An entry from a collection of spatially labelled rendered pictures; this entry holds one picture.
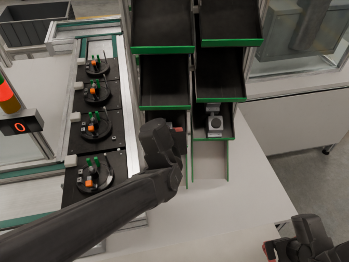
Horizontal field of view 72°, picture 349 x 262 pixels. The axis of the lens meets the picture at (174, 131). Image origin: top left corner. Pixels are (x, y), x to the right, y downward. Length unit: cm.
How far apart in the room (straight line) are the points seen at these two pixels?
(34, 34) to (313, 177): 280
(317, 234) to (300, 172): 171
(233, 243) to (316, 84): 115
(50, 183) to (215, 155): 66
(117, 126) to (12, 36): 185
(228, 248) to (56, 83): 134
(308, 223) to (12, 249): 57
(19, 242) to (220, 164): 74
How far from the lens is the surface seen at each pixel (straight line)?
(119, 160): 101
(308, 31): 158
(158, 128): 49
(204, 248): 96
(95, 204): 34
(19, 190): 115
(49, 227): 29
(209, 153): 90
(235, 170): 112
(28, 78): 183
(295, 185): 227
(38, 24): 268
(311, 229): 67
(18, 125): 92
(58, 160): 110
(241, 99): 66
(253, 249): 99
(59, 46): 196
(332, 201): 233
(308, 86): 172
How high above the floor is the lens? 177
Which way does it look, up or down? 48 degrees down
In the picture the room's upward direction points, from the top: straight up
